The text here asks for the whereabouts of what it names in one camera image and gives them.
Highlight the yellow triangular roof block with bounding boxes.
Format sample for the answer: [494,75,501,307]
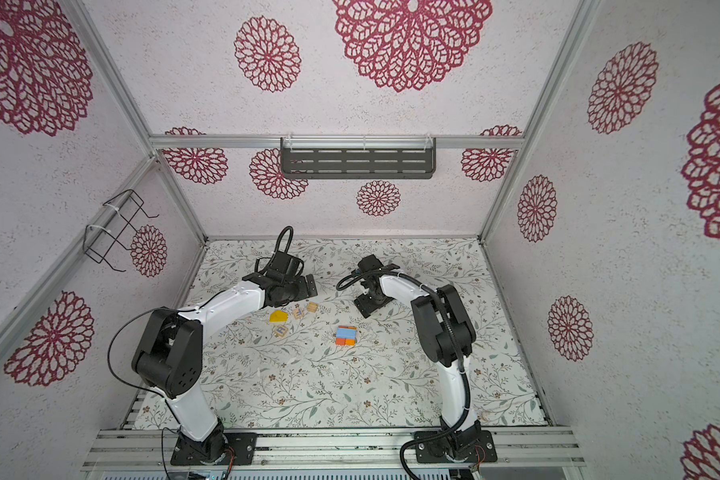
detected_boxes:
[269,310,289,323]

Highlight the light blue block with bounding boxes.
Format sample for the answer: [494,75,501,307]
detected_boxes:
[336,326,357,340]

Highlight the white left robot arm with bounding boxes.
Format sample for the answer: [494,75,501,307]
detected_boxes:
[131,251,317,444]

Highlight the grey slotted wall shelf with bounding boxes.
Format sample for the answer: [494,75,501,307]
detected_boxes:
[280,137,437,180]

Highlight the black wire wall basket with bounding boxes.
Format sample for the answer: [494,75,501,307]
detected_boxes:
[81,189,159,273]

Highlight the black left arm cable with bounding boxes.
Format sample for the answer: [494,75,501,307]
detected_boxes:
[106,225,295,480]

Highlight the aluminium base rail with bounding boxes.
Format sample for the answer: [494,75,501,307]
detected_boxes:
[80,427,588,479]

